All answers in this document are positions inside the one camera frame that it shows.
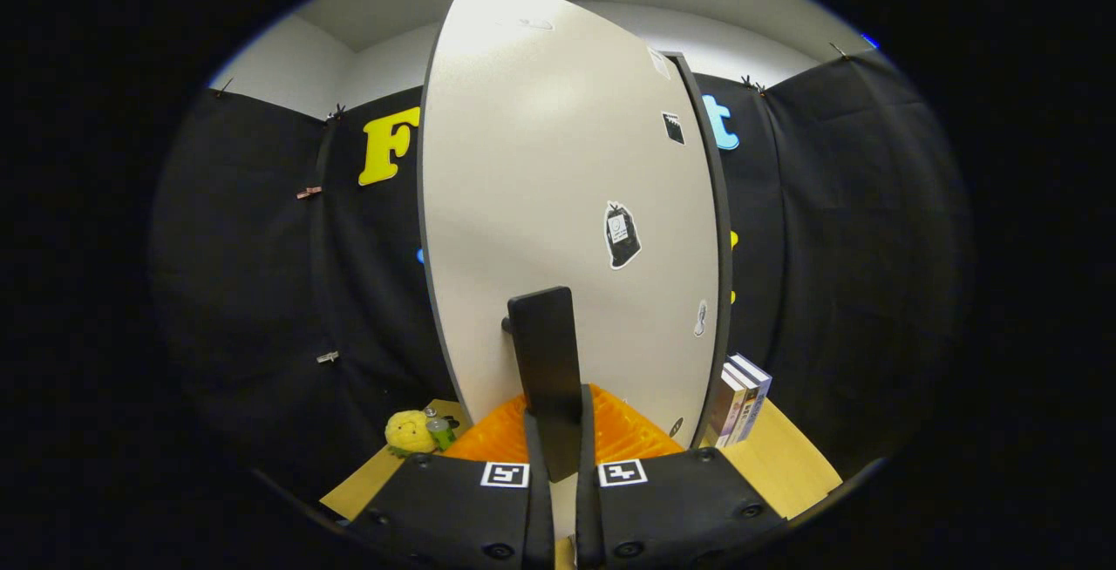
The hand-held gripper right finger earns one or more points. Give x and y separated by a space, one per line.
680 509

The green label drink bottle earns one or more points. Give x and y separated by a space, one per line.
441 432

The grey shoe cabinet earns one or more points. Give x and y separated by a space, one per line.
719 247

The beige shoe cabinet door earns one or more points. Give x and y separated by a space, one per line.
540 160

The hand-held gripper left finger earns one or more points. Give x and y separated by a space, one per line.
453 509

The yellow plush toy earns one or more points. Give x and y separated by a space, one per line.
408 432

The black backdrop cloth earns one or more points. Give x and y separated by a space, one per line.
854 247

